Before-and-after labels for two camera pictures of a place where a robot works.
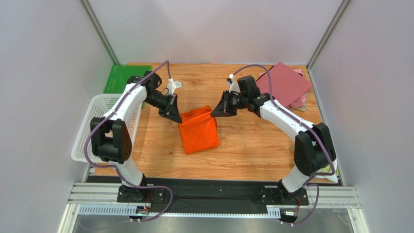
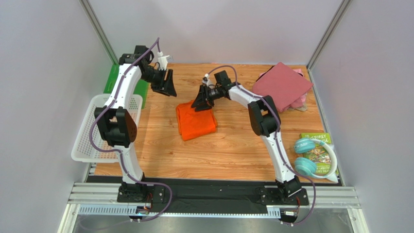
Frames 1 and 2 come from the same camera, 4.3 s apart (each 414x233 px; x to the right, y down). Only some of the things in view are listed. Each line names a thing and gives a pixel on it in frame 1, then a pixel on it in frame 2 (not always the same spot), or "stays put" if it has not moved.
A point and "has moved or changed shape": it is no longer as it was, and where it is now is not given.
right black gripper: x=227 y=105 → x=206 y=96
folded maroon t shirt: x=286 y=84 stays put
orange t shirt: x=198 y=130 has moved or changed shape
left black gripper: x=171 y=110 → x=169 y=87
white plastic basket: x=98 y=107 stays put
